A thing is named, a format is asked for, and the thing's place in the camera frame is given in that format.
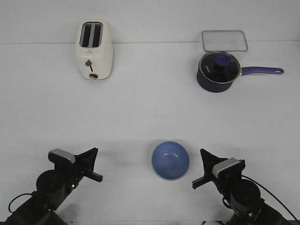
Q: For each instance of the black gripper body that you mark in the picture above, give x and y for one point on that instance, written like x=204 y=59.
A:
x=75 y=172
x=221 y=183

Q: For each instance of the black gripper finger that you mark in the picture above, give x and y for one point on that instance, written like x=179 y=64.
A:
x=209 y=161
x=86 y=161

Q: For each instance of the blue bowl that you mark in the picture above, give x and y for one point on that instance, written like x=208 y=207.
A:
x=170 y=160

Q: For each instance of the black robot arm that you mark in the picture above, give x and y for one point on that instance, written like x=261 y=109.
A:
x=240 y=193
x=54 y=186

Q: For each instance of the dark blue saucepan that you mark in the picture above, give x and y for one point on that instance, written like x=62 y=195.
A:
x=217 y=87

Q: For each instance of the glass pot lid blue knob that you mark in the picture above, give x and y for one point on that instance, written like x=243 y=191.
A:
x=219 y=67

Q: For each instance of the clear rectangular container lid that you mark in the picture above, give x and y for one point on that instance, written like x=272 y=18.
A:
x=224 y=40

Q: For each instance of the white two-slot toaster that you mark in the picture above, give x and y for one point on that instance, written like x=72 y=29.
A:
x=94 y=49

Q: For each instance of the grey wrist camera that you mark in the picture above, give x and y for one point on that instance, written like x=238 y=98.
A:
x=61 y=154
x=224 y=165

